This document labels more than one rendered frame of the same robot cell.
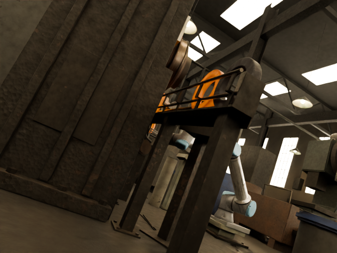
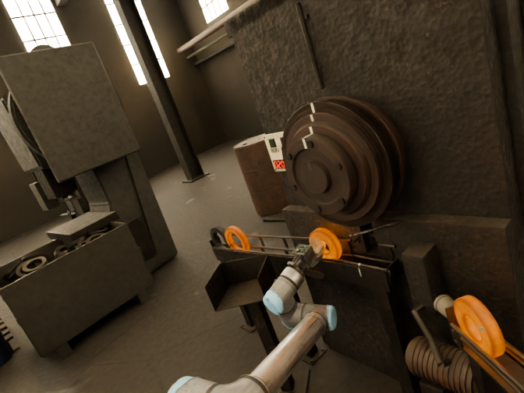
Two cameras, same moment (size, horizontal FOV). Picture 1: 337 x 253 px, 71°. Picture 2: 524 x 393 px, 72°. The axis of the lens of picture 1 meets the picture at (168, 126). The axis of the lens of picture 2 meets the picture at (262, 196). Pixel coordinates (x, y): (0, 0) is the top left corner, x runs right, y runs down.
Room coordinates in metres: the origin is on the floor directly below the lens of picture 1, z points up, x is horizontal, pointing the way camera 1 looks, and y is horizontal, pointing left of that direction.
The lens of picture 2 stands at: (2.84, -0.46, 1.46)
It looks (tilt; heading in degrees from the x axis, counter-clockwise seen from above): 16 degrees down; 163
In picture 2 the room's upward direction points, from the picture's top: 20 degrees counter-clockwise
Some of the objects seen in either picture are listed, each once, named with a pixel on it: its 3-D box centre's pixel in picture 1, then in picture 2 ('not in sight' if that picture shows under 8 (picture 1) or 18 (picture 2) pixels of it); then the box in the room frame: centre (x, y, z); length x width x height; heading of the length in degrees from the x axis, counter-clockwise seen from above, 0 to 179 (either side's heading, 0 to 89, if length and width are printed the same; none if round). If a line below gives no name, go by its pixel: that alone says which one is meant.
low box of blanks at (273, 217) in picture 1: (272, 221); not in sight; (3.65, -2.03, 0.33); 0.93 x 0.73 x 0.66; 25
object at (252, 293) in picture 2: (191, 176); (262, 331); (1.32, -0.23, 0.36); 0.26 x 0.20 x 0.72; 53
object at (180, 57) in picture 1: (169, 66); (335, 164); (1.74, 0.18, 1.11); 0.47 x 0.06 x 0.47; 18
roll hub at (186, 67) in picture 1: (179, 72); (318, 175); (1.77, 0.09, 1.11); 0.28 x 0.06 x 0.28; 18
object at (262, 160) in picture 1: (245, 183); not in sight; (6.40, -2.56, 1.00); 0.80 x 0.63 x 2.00; 23
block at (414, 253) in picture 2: not in sight; (425, 277); (1.96, 0.26, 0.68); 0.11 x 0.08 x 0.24; 108
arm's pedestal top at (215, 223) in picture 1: (221, 224); not in sight; (2.36, -0.84, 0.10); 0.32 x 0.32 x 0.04; 24
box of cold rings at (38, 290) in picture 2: not in sight; (75, 281); (-0.67, -1.31, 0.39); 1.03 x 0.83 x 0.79; 112
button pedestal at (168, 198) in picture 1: (176, 181); not in sight; (2.61, -0.31, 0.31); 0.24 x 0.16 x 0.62; 18
